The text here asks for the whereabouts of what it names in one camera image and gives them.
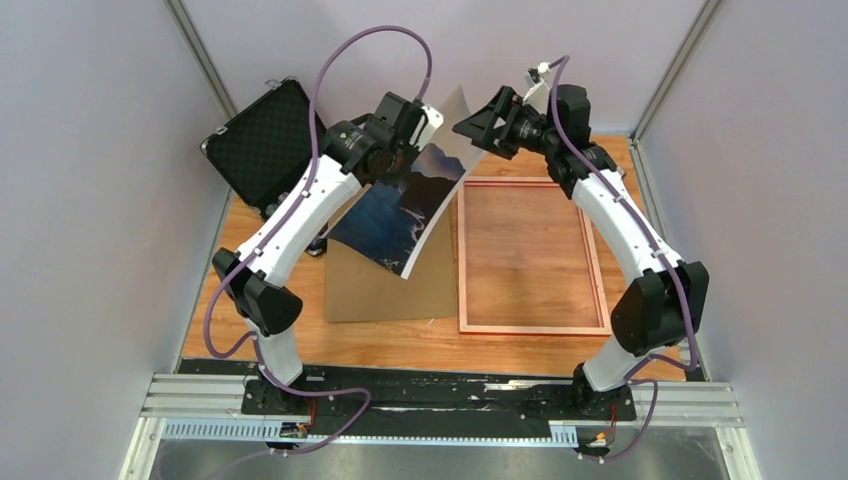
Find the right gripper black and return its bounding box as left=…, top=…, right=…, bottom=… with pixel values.
left=451, top=86, right=558, bottom=160

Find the seascape photo print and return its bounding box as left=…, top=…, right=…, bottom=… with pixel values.
left=329, top=85, right=484, bottom=280

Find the clear acrylic sheet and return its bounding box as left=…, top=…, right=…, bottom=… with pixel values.
left=466, top=185, right=601, bottom=326

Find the brown backing board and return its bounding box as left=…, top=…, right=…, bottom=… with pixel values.
left=323, top=203, right=459, bottom=324

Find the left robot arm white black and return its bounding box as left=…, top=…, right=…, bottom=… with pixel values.
left=203, top=92, right=445, bottom=413

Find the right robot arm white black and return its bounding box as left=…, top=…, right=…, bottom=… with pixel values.
left=452, top=84, right=709, bottom=418

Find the black foam-lined case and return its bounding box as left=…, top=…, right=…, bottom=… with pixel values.
left=200, top=77, right=312, bottom=220

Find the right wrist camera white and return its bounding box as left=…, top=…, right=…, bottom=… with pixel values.
left=523, top=62, right=551, bottom=110

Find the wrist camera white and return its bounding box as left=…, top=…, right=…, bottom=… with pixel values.
left=410, top=104, right=445, bottom=151
left=523, top=62, right=551, bottom=110

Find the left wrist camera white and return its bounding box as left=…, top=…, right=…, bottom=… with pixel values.
left=410, top=104, right=445, bottom=151

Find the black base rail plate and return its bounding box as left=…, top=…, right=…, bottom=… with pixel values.
left=178, top=359, right=643, bottom=440

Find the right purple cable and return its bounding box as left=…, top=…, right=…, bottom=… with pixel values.
left=547, top=55, right=701, bottom=463

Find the aluminium frame rail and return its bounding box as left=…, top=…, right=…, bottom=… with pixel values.
left=120, top=361, right=761, bottom=479

